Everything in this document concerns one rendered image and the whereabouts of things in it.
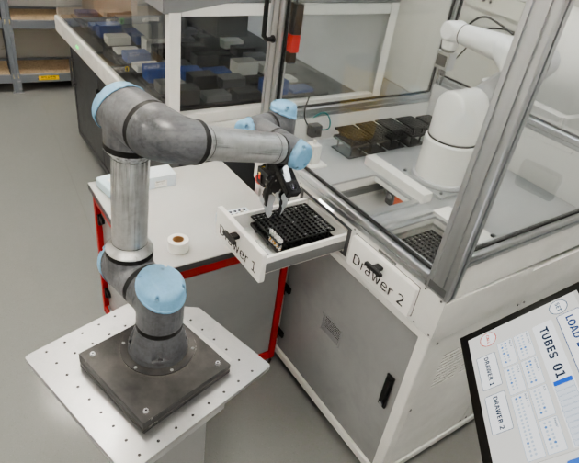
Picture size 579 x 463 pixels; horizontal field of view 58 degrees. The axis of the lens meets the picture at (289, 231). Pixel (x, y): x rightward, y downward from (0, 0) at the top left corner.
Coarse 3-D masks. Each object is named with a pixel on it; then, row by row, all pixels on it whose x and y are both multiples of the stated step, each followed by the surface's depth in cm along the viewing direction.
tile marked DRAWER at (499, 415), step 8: (496, 392) 111; (504, 392) 109; (488, 400) 111; (496, 400) 109; (504, 400) 108; (488, 408) 109; (496, 408) 108; (504, 408) 107; (488, 416) 108; (496, 416) 106; (504, 416) 105; (496, 424) 105; (504, 424) 104; (512, 424) 103; (496, 432) 104
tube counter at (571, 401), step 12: (564, 360) 104; (552, 372) 104; (564, 372) 103; (552, 384) 103; (564, 384) 101; (576, 384) 99; (564, 396) 99; (576, 396) 97; (564, 408) 97; (576, 408) 96; (564, 420) 96; (576, 420) 94; (576, 432) 93; (576, 444) 91
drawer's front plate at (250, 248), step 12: (228, 216) 167; (216, 228) 176; (228, 228) 168; (240, 228) 163; (228, 240) 170; (240, 240) 163; (252, 240) 158; (252, 252) 158; (264, 252) 154; (252, 264) 160; (264, 264) 155; (264, 276) 158
